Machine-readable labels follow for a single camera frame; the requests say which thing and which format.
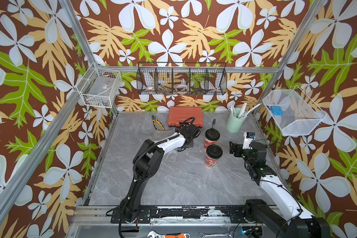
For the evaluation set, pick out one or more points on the orange handled adjustable wrench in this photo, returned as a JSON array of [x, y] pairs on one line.
[[153, 234]]

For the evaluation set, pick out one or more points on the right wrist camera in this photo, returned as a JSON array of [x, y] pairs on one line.
[[249, 137]]

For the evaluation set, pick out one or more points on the red milk tea cup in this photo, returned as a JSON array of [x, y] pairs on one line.
[[213, 153], [211, 137]]

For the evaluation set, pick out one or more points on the white mesh basket right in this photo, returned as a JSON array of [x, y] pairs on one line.
[[301, 114]]

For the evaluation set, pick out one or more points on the black wire basket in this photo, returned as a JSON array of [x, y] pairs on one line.
[[195, 78]]

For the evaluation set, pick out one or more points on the white wire basket left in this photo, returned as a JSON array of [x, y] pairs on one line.
[[99, 86]]

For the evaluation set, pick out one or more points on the mint green cup holder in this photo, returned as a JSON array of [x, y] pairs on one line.
[[234, 123]]

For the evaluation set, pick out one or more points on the red plastic tool case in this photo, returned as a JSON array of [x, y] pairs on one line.
[[178, 115]]

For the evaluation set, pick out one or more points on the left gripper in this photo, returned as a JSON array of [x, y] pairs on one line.
[[191, 144]]

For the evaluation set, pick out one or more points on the silver combination wrench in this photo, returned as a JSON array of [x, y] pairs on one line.
[[217, 235]]

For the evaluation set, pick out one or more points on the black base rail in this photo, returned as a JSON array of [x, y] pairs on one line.
[[146, 213]]

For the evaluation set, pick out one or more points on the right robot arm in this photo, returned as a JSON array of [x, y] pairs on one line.
[[296, 221]]

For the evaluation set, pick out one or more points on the blue object in basket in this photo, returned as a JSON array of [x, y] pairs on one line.
[[276, 110]]

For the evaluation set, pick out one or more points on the yellow black pliers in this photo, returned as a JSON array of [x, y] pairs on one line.
[[157, 125]]

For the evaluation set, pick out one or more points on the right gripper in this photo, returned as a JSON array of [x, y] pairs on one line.
[[235, 146]]

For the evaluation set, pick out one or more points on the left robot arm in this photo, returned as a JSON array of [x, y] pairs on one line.
[[147, 162]]

